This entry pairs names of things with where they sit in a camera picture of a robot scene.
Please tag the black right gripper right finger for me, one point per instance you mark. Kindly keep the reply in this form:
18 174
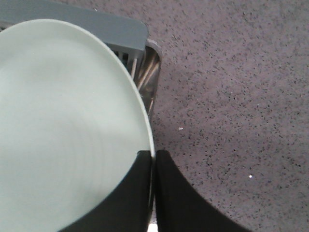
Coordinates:
179 208

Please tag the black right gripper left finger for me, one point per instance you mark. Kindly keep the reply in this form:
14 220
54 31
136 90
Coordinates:
127 208

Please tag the light green round plate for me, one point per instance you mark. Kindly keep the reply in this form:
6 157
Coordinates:
72 123

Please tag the grey over-sink drying rack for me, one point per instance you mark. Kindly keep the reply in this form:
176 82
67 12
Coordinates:
126 37

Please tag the stainless steel sink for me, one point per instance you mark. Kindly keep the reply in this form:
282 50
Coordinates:
148 75

